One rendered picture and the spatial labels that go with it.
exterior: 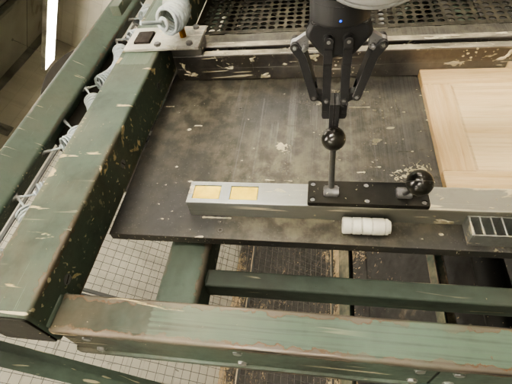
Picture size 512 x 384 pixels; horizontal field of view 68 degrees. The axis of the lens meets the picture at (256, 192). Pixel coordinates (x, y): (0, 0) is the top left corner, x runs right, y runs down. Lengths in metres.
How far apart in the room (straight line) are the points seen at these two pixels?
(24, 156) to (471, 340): 1.20
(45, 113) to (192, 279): 0.91
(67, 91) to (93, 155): 0.76
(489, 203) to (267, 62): 0.57
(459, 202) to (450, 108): 0.27
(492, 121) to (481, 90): 0.10
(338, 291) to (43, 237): 0.49
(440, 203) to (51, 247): 0.63
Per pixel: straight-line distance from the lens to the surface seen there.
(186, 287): 0.70
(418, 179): 0.57
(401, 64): 1.00
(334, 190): 0.66
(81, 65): 1.63
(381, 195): 0.68
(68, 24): 7.83
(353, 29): 0.54
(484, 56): 1.04
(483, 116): 0.92
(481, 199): 0.73
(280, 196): 0.68
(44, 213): 0.73
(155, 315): 0.60
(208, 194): 0.71
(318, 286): 0.70
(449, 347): 0.58
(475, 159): 0.83
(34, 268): 0.67
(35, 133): 1.39
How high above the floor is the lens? 1.79
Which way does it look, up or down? 16 degrees down
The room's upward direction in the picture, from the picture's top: 68 degrees counter-clockwise
